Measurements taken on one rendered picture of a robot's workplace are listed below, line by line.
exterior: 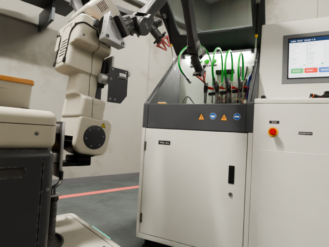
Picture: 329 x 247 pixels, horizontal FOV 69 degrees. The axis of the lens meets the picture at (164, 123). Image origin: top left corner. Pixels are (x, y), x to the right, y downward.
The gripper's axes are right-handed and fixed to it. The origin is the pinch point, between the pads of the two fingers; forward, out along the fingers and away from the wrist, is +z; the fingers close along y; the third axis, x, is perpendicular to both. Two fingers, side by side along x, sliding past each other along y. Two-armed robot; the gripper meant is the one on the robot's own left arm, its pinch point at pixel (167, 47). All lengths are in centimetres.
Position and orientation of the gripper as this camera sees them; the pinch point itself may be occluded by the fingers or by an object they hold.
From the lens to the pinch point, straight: 173.4
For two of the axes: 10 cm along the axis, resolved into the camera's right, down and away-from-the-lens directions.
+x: -5.9, 6.3, -5.1
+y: -4.8, 2.3, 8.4
